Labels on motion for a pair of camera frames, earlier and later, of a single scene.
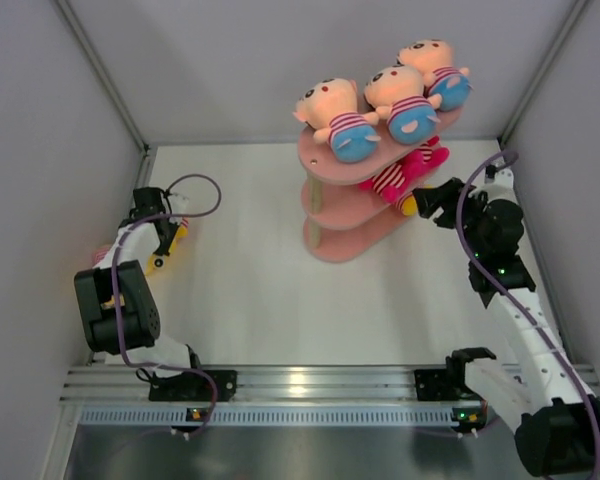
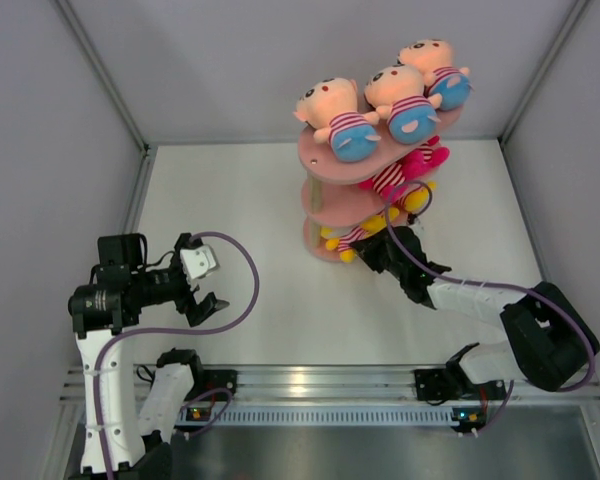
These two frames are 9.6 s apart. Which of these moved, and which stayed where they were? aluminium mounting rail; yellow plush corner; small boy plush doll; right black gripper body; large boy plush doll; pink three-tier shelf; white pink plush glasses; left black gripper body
Moved: left black gripper body; yellow plush corner; right black gripper body
Stayed: aluminium mounting rail; large boy plush doll; small boy plush doll; white pink plush glasses; pink three-tier shelf
